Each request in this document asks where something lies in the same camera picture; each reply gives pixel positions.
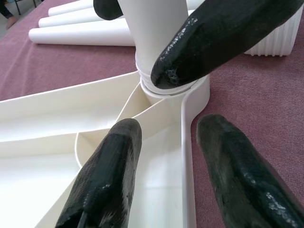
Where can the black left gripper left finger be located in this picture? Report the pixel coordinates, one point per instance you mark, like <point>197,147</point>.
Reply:
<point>111,171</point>

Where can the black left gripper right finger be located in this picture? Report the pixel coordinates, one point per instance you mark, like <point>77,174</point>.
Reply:
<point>242,180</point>

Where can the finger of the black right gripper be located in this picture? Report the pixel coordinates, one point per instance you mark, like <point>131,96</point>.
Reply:
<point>213,38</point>
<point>108,9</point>

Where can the white plastic table leg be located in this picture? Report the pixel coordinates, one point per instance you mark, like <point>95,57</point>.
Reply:
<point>83,35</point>
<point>71,7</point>
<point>71,21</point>
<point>147,35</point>

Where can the white plastic children table top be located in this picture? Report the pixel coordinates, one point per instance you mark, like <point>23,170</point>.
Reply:
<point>35,166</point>

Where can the mauve tablecloth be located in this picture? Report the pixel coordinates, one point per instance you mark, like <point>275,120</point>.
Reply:
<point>59,66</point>

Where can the person's leg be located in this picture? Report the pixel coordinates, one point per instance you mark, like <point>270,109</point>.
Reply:
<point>6,14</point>

